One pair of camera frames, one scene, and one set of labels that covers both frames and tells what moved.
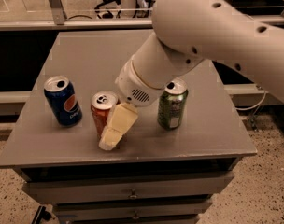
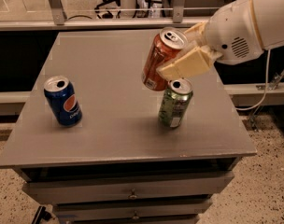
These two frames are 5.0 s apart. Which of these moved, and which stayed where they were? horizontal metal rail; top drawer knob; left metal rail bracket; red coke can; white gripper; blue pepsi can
Moved: red coke can; white gripper
Stayed: horizontal metal rail; left metal rail bracket; top drawer knob; blue pepsi can
